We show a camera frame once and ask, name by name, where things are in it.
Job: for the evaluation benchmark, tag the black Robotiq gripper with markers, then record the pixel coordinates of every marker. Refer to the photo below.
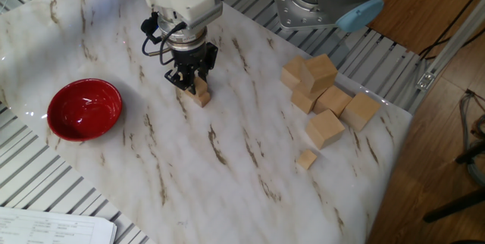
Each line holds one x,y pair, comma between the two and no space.
191,60

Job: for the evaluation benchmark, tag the small wooden cube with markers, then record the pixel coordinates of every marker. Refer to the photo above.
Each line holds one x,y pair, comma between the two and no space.
188,94
201,85
307,159
202,99

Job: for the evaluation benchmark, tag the large wooden cube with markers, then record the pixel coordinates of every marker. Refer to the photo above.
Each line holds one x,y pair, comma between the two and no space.
320,71
291,70
333,98
360,110
303,102
325,128

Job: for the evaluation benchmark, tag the white printed paper stack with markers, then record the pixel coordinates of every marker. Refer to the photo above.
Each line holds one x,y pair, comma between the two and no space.
45,229

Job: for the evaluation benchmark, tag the white marble pattern board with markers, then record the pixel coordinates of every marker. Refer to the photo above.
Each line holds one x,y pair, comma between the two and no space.
151,160

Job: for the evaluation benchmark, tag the red bowl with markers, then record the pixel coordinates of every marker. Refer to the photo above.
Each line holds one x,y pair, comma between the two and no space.
85,111

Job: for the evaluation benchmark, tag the black chair base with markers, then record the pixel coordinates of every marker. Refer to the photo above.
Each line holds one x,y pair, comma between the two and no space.
454,206

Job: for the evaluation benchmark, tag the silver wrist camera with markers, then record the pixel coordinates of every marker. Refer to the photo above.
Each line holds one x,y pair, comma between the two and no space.
206,14

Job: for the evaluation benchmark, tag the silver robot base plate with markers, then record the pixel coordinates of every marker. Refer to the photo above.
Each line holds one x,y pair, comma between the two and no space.
299,14

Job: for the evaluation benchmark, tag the aluminium frame profile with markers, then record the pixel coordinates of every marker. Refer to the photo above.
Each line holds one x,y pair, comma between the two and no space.
451,52

